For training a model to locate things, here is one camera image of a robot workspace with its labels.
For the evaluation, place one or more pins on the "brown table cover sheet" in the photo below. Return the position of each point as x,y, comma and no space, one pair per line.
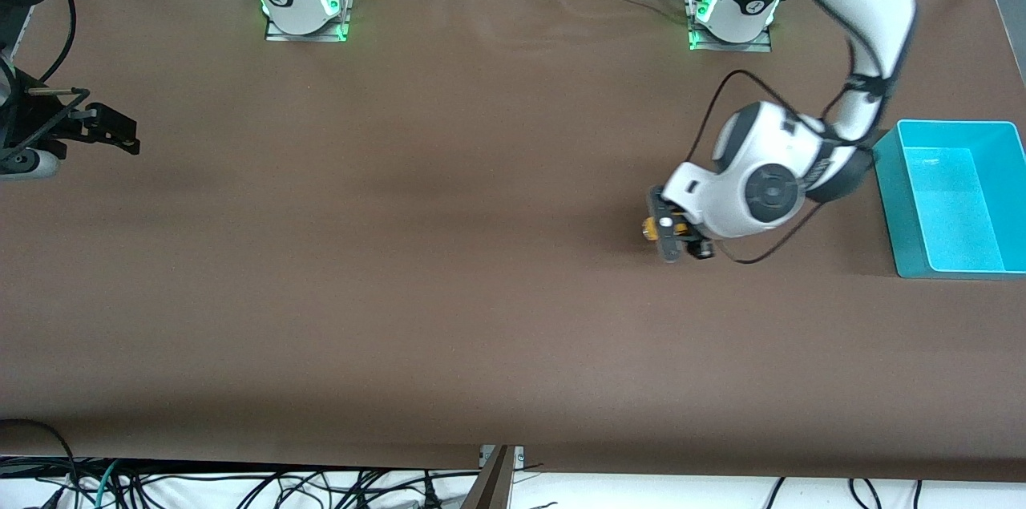
513,292

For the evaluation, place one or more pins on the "silver frame bracket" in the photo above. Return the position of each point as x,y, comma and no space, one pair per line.
519,457

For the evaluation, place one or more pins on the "yellow beetle toy car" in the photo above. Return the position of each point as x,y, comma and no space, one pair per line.
649,230

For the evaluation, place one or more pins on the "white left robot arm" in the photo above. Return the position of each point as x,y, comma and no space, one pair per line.
769,172

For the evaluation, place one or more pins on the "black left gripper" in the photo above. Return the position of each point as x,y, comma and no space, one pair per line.
694,250

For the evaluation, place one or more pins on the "teal plastic storage bin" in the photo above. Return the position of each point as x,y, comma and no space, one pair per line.
954,204

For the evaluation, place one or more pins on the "metal base plate left arm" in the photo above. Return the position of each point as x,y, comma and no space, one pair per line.
761,44

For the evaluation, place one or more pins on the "metal base plate right arm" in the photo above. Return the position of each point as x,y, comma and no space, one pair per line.
276,33

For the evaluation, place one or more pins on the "dark table frame beam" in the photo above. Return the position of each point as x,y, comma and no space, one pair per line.
489,489

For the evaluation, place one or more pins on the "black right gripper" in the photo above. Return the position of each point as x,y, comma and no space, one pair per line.
18,118

